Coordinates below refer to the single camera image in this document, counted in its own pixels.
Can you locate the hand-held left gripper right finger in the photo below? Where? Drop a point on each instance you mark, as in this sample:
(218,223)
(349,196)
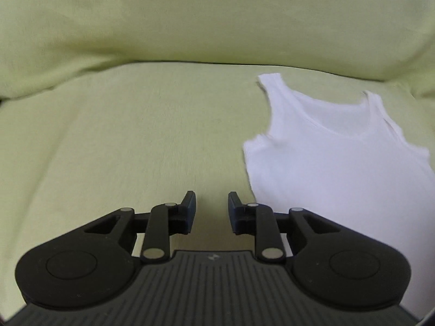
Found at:
(233,209)

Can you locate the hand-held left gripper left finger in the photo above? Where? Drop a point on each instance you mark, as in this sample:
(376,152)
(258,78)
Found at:
(190,207)

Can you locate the white tank top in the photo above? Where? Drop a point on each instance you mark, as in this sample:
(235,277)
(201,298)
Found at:
(326,176)

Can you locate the light green sofa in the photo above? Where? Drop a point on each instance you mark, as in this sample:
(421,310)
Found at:
(136,125)

